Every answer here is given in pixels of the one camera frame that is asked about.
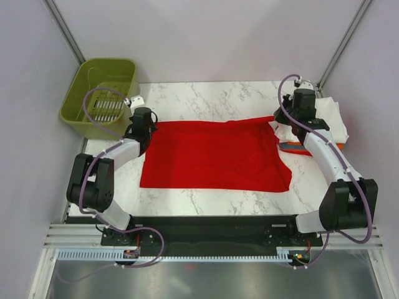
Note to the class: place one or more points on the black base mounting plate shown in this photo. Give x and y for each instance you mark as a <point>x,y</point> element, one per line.
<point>212,235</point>

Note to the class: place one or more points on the folded white t-shirt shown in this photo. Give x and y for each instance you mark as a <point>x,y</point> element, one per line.
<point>326,109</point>

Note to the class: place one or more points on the left aluminium frame post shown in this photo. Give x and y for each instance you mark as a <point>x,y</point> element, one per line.
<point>64,29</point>

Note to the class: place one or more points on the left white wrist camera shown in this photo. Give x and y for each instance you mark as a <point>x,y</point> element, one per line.
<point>134,102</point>

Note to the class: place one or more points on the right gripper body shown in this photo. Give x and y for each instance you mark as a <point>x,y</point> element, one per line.
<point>287,97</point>

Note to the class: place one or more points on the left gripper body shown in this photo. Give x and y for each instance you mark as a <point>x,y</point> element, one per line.
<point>131,119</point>

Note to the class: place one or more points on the folded grey t-shirt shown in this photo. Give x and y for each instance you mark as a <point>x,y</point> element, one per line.
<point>284,146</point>

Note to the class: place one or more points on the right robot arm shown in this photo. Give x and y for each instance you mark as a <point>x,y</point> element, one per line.
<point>349,202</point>

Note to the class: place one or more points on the red t-shirt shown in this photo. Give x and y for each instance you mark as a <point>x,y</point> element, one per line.
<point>297,151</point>
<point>232,155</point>

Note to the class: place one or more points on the right aluminium frame post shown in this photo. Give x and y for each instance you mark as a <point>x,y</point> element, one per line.
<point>344,43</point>

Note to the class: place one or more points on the aluminium frame post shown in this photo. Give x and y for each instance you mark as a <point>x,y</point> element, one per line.
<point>64,29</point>
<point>344,43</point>

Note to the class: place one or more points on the folded red t-shirt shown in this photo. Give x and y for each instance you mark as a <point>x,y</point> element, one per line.
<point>297,151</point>

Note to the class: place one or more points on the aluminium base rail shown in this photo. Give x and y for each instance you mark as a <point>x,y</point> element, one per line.
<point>84,236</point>

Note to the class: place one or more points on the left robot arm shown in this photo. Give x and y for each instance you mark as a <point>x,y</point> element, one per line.
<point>91,183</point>

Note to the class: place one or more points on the olive green plastic basket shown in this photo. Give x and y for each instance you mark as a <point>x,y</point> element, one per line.
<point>94,104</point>

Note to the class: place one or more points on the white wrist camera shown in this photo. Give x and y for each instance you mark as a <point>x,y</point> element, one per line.
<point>134,102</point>
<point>303,84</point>

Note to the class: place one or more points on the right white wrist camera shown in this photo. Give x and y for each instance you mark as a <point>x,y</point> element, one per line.
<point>303,84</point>

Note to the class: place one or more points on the white slotted cable duct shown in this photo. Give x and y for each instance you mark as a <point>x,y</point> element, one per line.
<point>121,255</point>

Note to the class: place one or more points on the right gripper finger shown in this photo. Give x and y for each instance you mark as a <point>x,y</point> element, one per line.
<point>281,118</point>
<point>285,107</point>

